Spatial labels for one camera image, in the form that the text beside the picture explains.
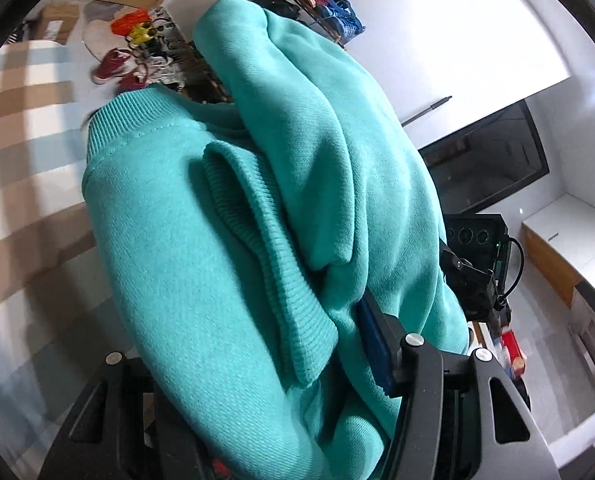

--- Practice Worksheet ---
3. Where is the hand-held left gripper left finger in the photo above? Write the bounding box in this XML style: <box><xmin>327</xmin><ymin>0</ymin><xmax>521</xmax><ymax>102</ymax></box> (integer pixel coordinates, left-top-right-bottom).
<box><xmin>38</xmin><ymin>351</ymin><xmax>213</xmax><ymax>480</ymax></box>

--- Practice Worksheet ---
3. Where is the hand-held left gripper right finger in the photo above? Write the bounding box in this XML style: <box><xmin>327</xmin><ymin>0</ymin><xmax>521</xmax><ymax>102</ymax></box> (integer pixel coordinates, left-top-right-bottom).
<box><xmin>357</xmin><ymin>292</ymin><xmax>563</xmax><ymax>480</ymax></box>

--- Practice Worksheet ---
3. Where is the teal zip jacket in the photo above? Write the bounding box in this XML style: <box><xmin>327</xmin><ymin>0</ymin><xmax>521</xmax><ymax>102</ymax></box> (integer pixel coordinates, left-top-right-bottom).
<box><xmin>82</xmin><ymin>0</ymin><xmax>471</xmax><ymax>480</ymax></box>

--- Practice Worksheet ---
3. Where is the black television screen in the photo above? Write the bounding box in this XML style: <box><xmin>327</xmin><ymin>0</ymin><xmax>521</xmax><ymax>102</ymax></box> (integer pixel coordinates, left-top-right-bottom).
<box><xmin>420</xmin><ymin>101</ymin><xmax>551</xmax><ymax>216</ymax></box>

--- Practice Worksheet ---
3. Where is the wooden cabinet white top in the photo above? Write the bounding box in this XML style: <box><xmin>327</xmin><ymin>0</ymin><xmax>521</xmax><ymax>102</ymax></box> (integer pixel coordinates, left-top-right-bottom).
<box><xmin>521</xmin><ymin>194</ymin><xmax>595</xmax><ymax>311</ymax></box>

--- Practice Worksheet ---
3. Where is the red packet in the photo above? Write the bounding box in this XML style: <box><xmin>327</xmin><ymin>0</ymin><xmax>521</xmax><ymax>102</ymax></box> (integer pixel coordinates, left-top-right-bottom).
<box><xmin>500</xmin><ymin>330</ymin><xmax>528</xmax><ymax>377</ymax></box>

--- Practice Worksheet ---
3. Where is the ceiling track lamp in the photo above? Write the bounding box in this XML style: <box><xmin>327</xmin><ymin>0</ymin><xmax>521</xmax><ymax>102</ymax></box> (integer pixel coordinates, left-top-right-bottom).
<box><xmin>401</xmin><ymin>96</ymin><xmax>453</xmax><ymax>126</ymax></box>

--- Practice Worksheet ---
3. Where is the wooden shoe rack with shoes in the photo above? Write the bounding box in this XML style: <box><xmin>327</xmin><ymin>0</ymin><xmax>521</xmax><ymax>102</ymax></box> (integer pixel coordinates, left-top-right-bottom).
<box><xmin>235</xmin><ymin>0</ymin><xmax>365</xmax><ymax>46</ymax></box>

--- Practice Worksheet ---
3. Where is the checkered bed sheet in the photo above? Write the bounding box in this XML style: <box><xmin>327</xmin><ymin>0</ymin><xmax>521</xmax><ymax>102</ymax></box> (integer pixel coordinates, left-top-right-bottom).
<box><xmin>0</xmin><ymin>40</ymin><xmax>143</xmax><ymax>361</ymax></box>

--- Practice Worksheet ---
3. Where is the pile of floor shoes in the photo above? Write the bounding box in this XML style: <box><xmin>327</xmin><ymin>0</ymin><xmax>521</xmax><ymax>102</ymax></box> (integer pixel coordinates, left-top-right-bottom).
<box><xmin>128</xmin><ymin>7</ymin><xmax>231</xmax><ymax>106</ymax></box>

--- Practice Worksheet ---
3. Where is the maroon sneaker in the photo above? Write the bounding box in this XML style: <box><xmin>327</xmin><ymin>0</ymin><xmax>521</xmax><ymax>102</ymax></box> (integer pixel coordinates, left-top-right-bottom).
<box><xmin>92</xmin><ymin>48</ymin><xmax>134</xmax><ymax>85</ymax></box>

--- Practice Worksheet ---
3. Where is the red and yellow bag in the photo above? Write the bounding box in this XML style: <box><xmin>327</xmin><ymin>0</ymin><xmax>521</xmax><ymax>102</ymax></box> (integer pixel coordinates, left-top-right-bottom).
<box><xmin>112</xmin><ymin>7</ymin><xmax>154</xmax><ymax>46</ymax></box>

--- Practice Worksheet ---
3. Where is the light grey floor mat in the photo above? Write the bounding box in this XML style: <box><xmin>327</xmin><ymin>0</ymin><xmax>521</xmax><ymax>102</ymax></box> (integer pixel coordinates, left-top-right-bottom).
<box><xmin>82</xmin><ymin>2</ymin><xmax>128</xmax><ymax>63</ymax></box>

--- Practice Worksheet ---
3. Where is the flat cardboard box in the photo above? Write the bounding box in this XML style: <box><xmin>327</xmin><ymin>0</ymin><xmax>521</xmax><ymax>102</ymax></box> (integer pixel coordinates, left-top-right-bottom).
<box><xmin>36</xmin><ymin>4</ymin><xmax>81</xmax><ymax>45</ymax></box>

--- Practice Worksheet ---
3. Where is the black cable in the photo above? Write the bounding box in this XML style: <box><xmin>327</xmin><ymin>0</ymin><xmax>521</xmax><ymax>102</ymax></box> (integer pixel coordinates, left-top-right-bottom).
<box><xmin>495</xmin><ymin>236</ymin><xmax>526</xmax><ymax>309</ymax></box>

